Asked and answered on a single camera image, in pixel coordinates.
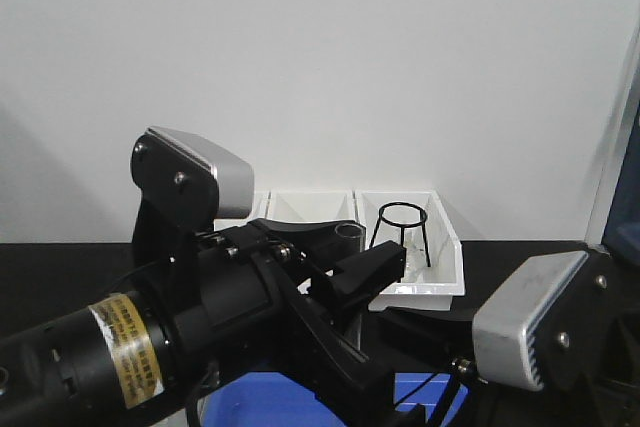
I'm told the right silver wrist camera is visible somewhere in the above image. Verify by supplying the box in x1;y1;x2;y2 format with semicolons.
471;243;640;393

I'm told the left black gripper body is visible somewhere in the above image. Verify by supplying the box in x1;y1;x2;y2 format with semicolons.
167;219;320;382

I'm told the clear glassware in bin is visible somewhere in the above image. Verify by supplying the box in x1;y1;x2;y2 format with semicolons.
402;232;426;283

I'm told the left white storage bin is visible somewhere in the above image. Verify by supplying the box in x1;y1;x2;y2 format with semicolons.
214;191;270;231

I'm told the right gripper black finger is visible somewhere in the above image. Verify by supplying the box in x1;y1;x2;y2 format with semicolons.
387;308;476;352

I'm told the blue plastic tray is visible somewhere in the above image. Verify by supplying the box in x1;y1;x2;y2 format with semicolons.
201;372;449;427

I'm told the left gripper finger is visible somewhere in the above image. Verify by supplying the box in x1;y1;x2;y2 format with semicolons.
264;281;425;426
265;220;406;325

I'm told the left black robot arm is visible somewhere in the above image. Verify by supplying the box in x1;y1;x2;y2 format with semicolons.
1;219;426;426

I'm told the right white storage bin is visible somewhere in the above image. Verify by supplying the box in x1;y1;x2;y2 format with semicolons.
355;190;465;311

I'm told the grey pegboard drying rack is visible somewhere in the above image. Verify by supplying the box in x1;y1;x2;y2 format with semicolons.
603;113;639;267

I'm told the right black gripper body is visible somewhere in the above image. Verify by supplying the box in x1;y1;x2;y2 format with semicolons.
479;306;640;427

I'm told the middle white storage bin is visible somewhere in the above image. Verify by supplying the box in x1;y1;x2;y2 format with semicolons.
266;190;357;223

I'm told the white storage bin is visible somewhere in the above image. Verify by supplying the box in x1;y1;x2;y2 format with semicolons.
355;190;465;311
214;191;270;231
266;190;357;223

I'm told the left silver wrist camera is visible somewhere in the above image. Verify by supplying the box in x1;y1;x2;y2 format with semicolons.
130;126;256;268

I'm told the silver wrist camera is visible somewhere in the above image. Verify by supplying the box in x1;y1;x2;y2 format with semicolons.
130;126;256;268
471;243;640;393

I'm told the black wire tripod stand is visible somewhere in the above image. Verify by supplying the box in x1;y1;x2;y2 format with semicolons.
369;201;432;268

